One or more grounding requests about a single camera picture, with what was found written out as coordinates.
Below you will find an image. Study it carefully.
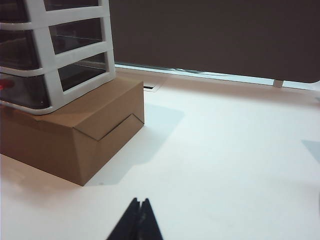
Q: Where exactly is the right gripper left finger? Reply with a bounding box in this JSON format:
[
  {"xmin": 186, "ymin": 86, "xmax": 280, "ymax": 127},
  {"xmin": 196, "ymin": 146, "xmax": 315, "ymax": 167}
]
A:
[{"xmin": 106, "ymin": 197, "xmax": 142, "ymax": 240}]

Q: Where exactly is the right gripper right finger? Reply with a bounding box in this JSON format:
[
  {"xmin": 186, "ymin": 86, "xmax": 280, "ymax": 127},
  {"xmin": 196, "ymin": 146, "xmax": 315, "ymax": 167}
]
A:
[{"xmin": 139, "ymin": 197, "xmax": 165, "ymax": 240}]

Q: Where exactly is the clear grey drawer red handle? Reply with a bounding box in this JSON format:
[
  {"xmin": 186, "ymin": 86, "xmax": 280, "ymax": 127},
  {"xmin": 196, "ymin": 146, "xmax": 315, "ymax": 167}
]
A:
[
  {"xmin": 0, "ymin": 51, "xmax": 108, "ymax": 111},
  {"xmin": 0, "ymin": 0, "xmax": 100, "ymax": 23},
  {"xmin": 0, "ymin": 17, "xmax": 104, "ymax": 70}
]

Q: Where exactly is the brown cardboard box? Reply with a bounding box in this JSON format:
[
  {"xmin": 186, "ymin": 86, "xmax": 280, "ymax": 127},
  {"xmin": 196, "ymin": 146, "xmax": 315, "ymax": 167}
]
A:
[{"xmin": 0, "ymin": 77, "xmax": 146, "ymax": 187}]

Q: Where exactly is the grey desk partition panel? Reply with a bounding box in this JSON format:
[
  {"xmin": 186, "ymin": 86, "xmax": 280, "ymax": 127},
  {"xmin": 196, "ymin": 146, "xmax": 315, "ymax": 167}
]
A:
[{"xmin": 108, "ymin": 0, "xmax": 320, "ymax": 85}]

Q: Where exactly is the table cable port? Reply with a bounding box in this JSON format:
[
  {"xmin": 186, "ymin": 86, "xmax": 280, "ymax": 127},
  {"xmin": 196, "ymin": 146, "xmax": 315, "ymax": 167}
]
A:
[{"xmin": 143, "ymin": 84, "xmax": 162, "ymax": 94}]

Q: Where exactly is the white plastic drawer cabinet frame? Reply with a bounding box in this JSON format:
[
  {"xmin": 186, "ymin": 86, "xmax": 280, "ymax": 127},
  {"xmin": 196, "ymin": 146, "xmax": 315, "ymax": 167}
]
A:
[{"xmin": 0, "ymin": 0, "xmax": 117, "ymax": 116}]

